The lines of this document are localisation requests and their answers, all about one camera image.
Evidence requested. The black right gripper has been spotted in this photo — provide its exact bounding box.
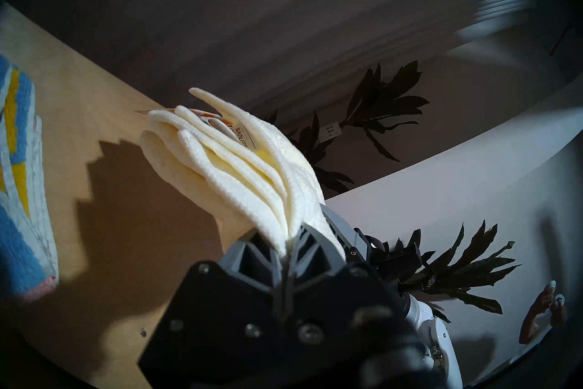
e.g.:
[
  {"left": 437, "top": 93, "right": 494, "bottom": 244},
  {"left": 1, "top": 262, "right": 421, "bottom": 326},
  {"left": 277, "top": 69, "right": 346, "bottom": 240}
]
[{"left": 319, "top": 204, "right": 435, "bottom": 302}]

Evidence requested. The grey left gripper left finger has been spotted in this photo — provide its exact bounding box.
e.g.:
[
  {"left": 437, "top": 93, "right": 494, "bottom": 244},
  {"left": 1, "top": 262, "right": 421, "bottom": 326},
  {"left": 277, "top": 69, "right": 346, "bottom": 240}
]
[{"left": 138, "top": 229, "right": 287, "bottom": 389}]

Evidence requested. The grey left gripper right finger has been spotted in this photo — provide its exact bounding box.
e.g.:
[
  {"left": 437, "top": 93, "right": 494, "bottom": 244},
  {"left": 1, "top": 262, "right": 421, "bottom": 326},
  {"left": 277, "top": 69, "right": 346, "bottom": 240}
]
[{"left": 280, "top": 222, "right": 413, "bottom": 389}]

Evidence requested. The cream dotted towel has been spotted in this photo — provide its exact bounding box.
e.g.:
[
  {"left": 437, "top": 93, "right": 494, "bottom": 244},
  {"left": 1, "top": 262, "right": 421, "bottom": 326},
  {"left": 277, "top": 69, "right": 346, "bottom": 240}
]
[{"left": 135, "top": 87, "right": 327, "bottom": 254}]

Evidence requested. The colourful sun print towel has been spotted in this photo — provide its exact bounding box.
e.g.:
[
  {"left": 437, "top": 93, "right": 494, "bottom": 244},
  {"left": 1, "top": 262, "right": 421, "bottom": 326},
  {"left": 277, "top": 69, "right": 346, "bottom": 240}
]
[{"left": 0, "top": 54, "right": 61, "bottom": 304}]

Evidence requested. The small dark potted plant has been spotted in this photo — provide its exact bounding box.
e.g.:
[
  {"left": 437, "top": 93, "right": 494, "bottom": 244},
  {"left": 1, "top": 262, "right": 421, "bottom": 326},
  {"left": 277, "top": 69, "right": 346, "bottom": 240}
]
[{"left": 387, "top": 219, "right": 522, "bottom": 324}]

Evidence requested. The tall dark leafy plant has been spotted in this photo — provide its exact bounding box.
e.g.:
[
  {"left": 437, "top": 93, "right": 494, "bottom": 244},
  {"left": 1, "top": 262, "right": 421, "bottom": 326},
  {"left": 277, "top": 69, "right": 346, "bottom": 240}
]
[{"left": 262, "top": 60, "right": 431, "bottom": 193}]

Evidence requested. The beige pleated curtain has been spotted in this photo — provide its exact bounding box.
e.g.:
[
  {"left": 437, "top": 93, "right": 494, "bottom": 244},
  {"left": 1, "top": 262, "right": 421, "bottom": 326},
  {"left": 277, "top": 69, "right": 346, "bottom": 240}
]
[{"left": 0, "top": 0, "right": 547, "bottom": 120}]

